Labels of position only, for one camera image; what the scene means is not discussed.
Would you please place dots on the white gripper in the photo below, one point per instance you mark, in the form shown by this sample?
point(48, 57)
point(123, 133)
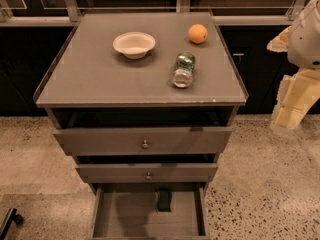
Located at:
point(305, 39)

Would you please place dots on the dark green sponge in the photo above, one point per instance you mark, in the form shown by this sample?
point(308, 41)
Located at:
point(164, 200)

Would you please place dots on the grey drawer cabinet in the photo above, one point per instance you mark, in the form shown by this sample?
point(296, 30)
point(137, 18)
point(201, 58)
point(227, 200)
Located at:
point(94, 86)

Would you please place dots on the grey top drawer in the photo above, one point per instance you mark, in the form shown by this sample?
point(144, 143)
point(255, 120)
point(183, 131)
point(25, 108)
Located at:
point(142, 141)

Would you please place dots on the grey middle drawer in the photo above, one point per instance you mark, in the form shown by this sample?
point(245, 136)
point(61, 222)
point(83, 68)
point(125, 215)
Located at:
point(146, 173)

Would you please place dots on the orange fruit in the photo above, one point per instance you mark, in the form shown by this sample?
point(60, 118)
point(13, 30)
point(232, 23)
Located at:
point(197, 33)

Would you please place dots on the white paper bowl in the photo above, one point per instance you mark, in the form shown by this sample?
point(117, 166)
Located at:
point(134, 45)

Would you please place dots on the black caster wheel base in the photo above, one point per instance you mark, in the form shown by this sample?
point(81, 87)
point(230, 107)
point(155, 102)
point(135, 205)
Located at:
point(11, 217)

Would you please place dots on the metal railing frame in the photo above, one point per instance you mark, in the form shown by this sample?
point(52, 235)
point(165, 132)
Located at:
point(225, 12)

